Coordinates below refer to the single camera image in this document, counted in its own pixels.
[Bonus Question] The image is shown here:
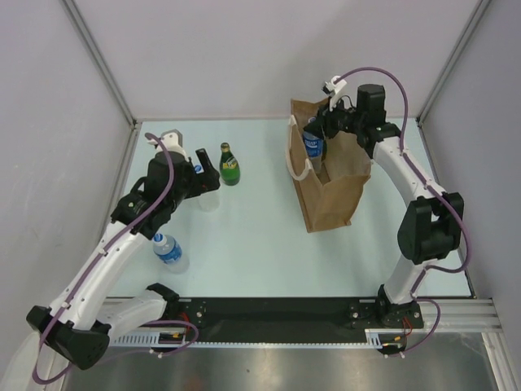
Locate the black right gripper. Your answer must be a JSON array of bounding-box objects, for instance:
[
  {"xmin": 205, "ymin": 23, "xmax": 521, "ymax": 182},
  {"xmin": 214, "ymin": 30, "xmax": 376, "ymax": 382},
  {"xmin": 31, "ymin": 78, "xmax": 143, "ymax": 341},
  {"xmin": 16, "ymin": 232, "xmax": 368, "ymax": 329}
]
[{"xmin": 304, "ymin": 95, "xmax": 365, "ymax": 140}]

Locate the blue label bottle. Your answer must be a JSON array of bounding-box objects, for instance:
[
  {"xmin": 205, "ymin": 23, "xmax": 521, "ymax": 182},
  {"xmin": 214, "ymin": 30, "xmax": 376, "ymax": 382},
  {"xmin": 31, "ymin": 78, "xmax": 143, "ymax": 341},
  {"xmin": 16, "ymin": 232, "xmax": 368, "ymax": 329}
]
[
  {"xmin": 152, "ymin": 232, "xmax": 189, "ymax": 274},
  {"xmin": 302, "ymin": 131, "xmax": 322, "ymax": 174}
]

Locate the green glass bottle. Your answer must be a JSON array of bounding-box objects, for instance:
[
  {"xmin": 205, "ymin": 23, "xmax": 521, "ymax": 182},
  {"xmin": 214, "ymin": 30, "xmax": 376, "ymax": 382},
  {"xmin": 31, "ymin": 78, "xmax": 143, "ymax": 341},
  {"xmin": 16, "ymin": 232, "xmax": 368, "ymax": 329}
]
[{"xmin": 220, "ymin": 143, "xmax": 241, "ymax": 186}]

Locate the clear unlabelled plastic bottle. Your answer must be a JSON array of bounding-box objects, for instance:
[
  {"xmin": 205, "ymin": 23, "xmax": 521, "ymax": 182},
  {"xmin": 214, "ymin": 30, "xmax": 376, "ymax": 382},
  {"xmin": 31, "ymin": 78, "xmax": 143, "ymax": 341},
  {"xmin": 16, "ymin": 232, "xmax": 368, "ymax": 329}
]
[{"xmin": 195, "ymin": 165, "xmax": 221, "ymax": 212}]

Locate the blue label bottle front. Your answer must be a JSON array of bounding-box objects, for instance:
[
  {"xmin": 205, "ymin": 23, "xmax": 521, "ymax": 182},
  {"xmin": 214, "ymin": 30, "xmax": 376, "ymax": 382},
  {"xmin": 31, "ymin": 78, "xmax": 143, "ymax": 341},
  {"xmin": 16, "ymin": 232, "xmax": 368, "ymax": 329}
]
[{"xmin": 152, "ymin": 232, "xmax": 189, "ymax": 274}]

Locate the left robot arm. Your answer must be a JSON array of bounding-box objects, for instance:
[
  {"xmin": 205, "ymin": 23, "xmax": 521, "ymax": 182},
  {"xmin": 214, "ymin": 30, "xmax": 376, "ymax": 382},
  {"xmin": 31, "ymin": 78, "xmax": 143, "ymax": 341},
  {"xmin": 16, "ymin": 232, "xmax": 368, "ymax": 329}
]
[{"xmin": 27, "ymin": 147, "xmax": 220, "ymax": 370}]

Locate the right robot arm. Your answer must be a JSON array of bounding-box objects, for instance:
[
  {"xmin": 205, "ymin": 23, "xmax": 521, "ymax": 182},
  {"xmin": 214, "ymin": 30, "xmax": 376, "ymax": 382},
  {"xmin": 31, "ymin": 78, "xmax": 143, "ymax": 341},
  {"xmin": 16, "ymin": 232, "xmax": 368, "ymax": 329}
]
[{"xmin": 304, "ymin": 81, "xmax": 464, "ymax": 328}]

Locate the brown canvas tote bag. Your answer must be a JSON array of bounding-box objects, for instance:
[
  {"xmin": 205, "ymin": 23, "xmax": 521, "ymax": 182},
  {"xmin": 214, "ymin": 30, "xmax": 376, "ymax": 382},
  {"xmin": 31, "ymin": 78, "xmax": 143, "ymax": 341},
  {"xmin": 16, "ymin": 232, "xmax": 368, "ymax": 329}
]
[{"xmin": 285, "ymin": 99, "xmax": 371, "ymax": 233}]

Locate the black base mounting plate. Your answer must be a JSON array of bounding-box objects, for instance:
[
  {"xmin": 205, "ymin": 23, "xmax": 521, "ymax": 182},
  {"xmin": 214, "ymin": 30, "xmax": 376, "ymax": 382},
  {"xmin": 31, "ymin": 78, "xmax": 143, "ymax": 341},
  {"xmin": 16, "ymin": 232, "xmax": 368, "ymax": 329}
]
[{"xmin": 165, "ymin": 297, "xmax": 423, "ymax": 344}]

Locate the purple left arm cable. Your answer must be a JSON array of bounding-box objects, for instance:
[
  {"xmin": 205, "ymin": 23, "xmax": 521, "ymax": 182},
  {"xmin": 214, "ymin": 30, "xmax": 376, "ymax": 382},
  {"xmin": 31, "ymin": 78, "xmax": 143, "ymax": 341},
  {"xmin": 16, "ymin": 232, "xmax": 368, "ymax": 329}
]
[{"xmin": 31, "ymin": 132, "xmax": 176, "ymax": 384}]

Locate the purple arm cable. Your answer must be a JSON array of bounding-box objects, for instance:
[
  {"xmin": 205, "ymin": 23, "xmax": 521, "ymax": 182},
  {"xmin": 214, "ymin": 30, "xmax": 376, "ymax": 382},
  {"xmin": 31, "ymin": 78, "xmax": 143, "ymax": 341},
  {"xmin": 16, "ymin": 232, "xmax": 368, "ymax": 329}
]
[
  {"xmin": 31, "ymin": 132, "xmax": 176, "ymax": 384},
  {"xmin": 337, "ymin": 67, "xmax": 473, "ymax": 358}
]

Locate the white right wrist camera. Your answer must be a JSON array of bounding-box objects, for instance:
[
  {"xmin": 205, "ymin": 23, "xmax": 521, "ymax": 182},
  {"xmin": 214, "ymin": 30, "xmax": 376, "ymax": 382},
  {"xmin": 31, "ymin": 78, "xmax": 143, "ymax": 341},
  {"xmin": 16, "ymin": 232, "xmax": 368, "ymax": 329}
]
[{"xmin": 322, "ymin": 76, "xmax": 347, "ymax": 112}]

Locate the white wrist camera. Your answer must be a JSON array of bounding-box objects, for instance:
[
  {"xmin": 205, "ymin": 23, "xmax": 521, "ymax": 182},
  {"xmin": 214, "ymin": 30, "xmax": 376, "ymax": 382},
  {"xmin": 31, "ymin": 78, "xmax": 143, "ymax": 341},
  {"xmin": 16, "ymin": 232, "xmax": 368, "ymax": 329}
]
[
  {"xmin": 145, "ymin": 130, "xmax": 189, "ymax": 161},
  {"xmin": 322, "ymin": 76, "xmax": 347, "ymax": 112}
]

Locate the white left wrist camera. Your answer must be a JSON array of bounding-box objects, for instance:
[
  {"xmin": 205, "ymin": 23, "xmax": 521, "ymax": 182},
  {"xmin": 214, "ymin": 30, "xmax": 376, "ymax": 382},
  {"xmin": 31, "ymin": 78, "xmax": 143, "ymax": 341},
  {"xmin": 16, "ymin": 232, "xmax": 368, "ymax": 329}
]
[{"xmin": 145, "ymin": 130, "xmax": 189, "ymax": 161}]

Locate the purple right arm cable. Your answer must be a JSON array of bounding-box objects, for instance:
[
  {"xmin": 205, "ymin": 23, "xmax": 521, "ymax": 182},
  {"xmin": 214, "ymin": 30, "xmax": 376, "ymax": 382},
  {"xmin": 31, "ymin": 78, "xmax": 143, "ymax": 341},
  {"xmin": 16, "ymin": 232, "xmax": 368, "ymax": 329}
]
[{"xmin": 337, "ymin": 67, "xmax": 473, "ymax": 358}]

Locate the white slotted cable duct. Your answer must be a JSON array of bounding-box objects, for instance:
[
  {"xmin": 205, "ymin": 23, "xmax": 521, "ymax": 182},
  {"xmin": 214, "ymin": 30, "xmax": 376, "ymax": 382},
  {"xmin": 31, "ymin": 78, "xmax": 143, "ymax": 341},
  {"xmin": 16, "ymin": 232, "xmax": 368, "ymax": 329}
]
[{"xmin": 109, "ymin": 327, "xmax": 408, "ymax": 349}]

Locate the aluminium frame rail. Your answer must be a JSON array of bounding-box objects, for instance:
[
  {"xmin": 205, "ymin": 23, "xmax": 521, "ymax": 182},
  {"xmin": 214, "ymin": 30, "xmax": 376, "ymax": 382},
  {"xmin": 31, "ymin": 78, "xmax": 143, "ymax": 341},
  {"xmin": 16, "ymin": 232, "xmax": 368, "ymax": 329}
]
[{"xmin": 101, "ymin": 297, "xmax": 502, "ymax": 334}]

